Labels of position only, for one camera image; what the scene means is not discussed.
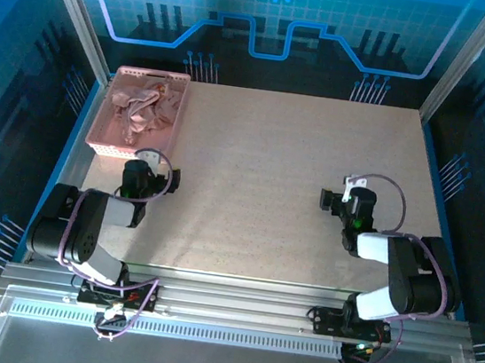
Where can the pink plastic basket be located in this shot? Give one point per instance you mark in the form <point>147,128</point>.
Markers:
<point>139,150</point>

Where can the pink t-shirt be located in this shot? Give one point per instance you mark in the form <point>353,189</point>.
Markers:
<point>144,110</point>

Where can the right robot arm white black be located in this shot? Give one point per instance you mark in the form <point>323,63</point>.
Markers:
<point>413,275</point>

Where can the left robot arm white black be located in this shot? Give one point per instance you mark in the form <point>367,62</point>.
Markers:
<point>53,228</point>

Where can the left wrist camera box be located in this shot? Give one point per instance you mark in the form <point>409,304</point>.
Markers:
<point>154,160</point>

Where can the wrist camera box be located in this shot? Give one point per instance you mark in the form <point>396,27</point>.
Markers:
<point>350,183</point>
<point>154,160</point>

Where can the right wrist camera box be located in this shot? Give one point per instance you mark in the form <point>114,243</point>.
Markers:
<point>350,183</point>

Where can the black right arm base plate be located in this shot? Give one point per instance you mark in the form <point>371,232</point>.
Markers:
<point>324,322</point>

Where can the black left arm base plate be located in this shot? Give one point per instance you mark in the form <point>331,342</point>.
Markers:
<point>93,296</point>

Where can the aluminium frame rail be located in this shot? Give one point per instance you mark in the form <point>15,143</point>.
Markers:
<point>231,301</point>

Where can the aluminium frame post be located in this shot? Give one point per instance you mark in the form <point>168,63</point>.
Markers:
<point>78,12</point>
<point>461,62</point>

